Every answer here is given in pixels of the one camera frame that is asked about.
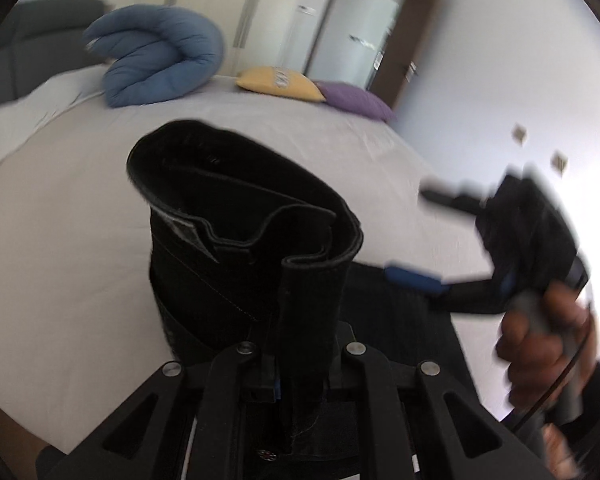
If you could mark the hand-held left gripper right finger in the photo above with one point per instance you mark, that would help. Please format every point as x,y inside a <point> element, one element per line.
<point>360,365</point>

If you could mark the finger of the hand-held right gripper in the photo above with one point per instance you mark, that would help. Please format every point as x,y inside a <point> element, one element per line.
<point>455,202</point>
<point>460,295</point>

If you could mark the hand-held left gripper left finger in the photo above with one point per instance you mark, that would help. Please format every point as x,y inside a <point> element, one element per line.
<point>250,370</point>

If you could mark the black denim pants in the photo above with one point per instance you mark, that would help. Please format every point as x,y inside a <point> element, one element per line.
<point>240,200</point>

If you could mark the person's right hand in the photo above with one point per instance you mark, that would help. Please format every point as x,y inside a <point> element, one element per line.
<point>535,355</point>

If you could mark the purple pillow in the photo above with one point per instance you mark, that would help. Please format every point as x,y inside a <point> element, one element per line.
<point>355,100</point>

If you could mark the dark brown door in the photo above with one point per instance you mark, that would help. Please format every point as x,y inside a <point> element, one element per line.
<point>415,35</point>

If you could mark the bed with white sheet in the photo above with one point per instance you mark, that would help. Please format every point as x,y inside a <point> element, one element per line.
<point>80,260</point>

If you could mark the yellow patterned pillow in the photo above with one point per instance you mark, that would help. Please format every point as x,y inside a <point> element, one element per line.
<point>280,85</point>

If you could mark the white wardrobe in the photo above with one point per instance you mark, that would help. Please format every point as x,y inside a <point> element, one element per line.
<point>250,5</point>

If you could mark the rolled blue duvet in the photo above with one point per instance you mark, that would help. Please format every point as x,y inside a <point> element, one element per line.
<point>160,55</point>

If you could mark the white pillow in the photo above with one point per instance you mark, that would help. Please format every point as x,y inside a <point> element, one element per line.
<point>25,120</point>

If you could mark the grey padded headboard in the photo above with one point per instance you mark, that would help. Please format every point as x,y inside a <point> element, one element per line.
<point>35,35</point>

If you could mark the brown wall switch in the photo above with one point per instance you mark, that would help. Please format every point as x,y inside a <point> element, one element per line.
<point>520,134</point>
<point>560,161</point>

